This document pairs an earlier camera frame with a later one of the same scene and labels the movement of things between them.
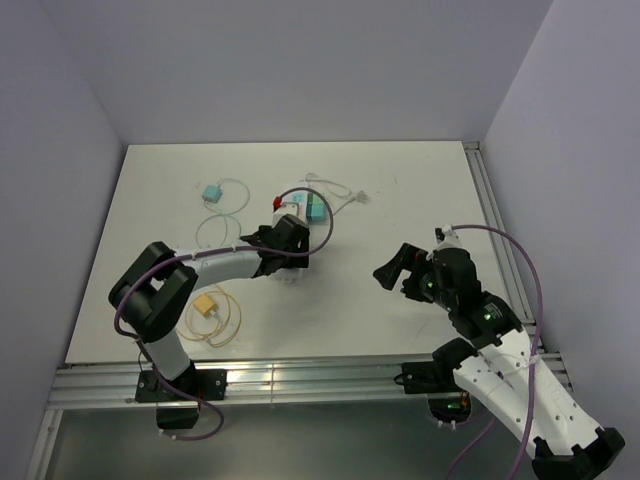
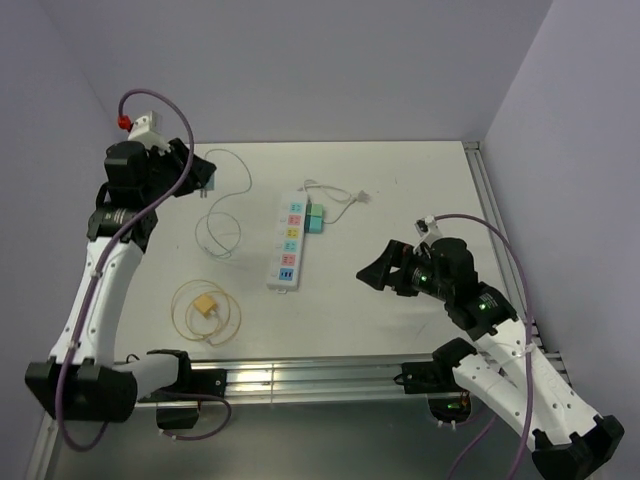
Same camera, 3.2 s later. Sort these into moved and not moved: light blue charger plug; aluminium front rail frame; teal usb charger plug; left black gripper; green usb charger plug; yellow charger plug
Moved: teal usb charger plug; light blue charger plug; left black gripper; green usb charger plug
Not moved: aluminium front rail frame; yellow charger plug
